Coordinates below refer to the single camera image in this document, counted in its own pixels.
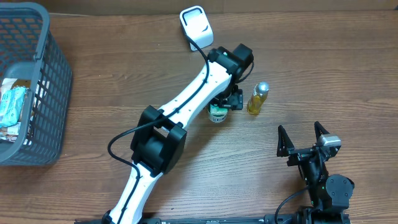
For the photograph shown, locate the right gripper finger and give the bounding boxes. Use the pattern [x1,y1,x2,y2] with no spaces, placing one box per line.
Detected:
[314,121,329,141]
[277,125,295,157]

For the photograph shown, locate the yellow dish soap bottle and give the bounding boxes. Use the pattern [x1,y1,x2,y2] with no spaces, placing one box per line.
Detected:
[247,82,269,115]

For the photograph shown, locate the teal tissue packet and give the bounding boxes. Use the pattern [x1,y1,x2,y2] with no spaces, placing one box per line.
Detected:
[1,86,27,128]

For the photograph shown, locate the brown white snack bag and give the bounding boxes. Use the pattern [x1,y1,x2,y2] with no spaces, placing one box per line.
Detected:
[1,78,31,142]

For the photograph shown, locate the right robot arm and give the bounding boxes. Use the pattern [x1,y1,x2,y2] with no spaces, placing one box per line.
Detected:
[274,121,354,224]

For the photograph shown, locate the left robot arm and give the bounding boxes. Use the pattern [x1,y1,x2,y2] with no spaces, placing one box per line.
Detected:
[101,44,254,223]

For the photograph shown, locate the grey plastic shopping basket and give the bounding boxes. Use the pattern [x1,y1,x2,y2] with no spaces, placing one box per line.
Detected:
[1,2,73,166]

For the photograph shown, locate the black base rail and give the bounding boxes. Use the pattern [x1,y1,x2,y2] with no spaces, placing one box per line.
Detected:
[74,213,352,224]

